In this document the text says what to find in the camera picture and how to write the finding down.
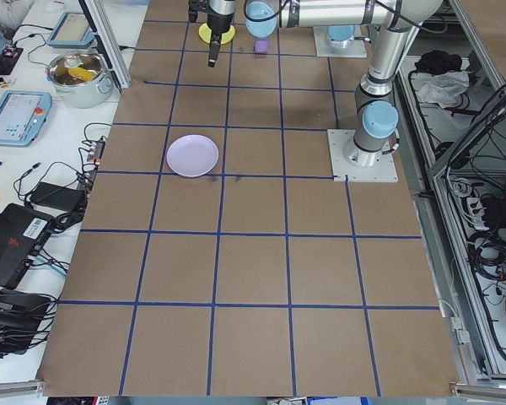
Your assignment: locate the white cloth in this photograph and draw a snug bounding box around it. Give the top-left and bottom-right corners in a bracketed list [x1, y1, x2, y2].
[417, 70, 472, 110]

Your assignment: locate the black cloth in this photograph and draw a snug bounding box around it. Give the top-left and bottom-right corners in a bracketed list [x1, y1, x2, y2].
[414, 49, 464, 73]

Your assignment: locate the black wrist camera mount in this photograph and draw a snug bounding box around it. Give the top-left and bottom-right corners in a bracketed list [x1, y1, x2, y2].
[188, 0, 208, 23]

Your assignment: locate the white power strip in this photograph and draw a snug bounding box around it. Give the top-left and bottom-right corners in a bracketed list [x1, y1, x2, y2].
[463, 197, 486, 232]

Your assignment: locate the black electronics box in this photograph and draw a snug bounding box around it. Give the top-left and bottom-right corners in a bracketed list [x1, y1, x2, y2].
[0, 289, 59, 359]

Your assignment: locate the black power strip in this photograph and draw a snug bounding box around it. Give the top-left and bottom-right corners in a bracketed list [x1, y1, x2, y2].
[78, 138, 107, 183]

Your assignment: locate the black power brick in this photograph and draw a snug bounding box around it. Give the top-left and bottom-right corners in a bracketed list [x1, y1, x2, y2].
[28, 181, 87, 209]

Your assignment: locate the aluminium profile post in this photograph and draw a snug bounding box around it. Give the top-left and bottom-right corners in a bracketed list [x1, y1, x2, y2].
[76, 0, 131, 89]

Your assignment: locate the blue teach pendant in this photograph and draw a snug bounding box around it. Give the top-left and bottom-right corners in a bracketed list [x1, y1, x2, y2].
[0, 91, 54, 148]
[47, 11, 98, 48]

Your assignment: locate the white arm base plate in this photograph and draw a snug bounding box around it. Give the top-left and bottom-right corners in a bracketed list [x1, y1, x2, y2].
[326, 128, 401, 185]
[313, 25, 369, 58]

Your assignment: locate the V-shaped metal bar frame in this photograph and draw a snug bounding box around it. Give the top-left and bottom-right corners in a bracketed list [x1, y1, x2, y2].
[394, 0, 506, 383]

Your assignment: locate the black laptop with red logo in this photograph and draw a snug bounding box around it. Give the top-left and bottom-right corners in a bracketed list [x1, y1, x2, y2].
[0, 202, 55, 291]

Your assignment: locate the aluminium profile bar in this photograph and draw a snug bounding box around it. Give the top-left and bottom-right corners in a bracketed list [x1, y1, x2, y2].
[0, 378, 46, 397]
[449, 381, 506, 397]

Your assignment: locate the stainless steel pot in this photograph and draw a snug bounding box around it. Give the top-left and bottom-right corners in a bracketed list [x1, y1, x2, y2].
[46, 49, 114, 110]

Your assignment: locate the lavender round plate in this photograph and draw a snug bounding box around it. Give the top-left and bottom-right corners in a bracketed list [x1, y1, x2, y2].
[165, 133, 219, 178]

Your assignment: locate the yellow round plate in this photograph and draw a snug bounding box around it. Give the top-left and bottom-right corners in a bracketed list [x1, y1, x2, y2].
[197, 23, 237, 46]

